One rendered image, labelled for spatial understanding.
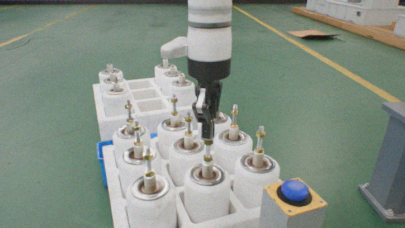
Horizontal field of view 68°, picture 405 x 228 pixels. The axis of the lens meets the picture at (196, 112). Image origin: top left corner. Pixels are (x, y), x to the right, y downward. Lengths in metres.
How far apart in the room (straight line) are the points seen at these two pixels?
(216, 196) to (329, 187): 0.55
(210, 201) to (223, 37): 0.31
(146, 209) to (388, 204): 0.70
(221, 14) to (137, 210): 0.37
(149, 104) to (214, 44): 0.73
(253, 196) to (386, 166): 0.45
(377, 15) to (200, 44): 3.63
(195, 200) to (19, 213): 0.58
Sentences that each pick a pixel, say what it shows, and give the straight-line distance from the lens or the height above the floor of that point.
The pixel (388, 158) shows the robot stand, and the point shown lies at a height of 0.16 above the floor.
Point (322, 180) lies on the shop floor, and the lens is 1.10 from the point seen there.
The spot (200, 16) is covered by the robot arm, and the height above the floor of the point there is 0.57.
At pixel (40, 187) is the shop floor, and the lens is 1.11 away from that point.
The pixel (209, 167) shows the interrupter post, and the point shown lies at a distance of 0.61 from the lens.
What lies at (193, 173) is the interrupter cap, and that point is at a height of 0.25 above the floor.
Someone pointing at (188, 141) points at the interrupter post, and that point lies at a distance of 0.70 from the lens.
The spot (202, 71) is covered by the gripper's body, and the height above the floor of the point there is 0.48.
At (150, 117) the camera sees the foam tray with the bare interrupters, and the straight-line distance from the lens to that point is 1.06.
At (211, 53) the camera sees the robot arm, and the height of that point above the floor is 0.51.
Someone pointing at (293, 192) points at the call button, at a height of 0.33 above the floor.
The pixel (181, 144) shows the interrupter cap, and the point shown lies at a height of 0.25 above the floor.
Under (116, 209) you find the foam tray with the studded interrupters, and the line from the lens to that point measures 0.68.
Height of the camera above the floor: 0.63
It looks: 25 degrees down
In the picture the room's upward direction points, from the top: straight up
